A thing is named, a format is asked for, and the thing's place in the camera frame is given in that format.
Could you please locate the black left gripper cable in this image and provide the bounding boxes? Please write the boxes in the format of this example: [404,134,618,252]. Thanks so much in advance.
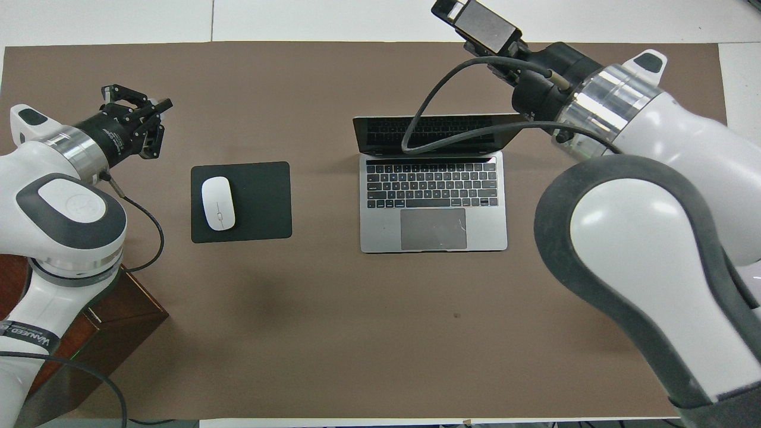
[0,171,165,428]

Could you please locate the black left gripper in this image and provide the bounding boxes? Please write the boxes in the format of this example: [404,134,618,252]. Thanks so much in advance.
[74,84,174,171]

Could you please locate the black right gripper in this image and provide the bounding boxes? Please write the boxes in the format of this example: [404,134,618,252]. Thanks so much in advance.
[431,0,602,122]

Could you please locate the brown table mat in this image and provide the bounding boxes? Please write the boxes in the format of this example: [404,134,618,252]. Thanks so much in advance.
[0,42,729,420]

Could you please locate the white computer mouse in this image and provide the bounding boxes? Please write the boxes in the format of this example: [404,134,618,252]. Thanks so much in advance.
[201,177,237,232]

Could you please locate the dark brown wooden box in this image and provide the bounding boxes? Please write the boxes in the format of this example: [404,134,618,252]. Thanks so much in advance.
[0,256,169,426]

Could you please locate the black mouse pad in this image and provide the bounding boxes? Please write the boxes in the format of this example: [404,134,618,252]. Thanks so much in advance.
[190,161,293,244]

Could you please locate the silver grey laptop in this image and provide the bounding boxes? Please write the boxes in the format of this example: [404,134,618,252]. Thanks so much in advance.
[352,113,524,254]

